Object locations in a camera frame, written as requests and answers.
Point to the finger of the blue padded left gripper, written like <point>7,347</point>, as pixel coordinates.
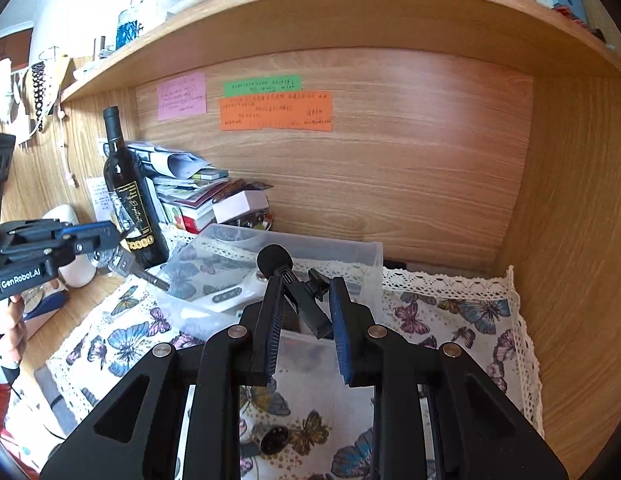
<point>91,237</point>

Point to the stack of books and magazines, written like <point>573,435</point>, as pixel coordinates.
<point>184,187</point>

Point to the dark wine bottle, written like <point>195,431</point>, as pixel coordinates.
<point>130,195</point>

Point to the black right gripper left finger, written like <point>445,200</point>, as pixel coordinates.
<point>244,354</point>

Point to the pink sticky note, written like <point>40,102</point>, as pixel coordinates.
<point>182,97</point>

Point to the butterfly print lace tablecloth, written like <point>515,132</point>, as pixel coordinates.
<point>329,424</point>

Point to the white rectangular device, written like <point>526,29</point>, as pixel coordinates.
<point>249,290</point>

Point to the person's hand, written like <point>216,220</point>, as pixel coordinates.
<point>13,333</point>

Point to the white small box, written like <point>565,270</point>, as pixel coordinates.
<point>240,204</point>

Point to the clear plastic storage bin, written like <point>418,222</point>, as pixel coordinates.
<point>222,256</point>

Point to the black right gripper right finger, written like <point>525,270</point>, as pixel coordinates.
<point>372,355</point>

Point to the black microphone stand piece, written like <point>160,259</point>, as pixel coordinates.
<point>305,297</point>

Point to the green sticky note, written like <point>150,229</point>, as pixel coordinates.
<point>260,85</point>

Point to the wooden shelf board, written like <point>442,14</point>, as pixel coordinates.
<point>520,34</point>

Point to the orange paper note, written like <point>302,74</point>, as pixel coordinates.
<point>296,110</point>

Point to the silver key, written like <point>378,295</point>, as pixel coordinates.
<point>124,263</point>

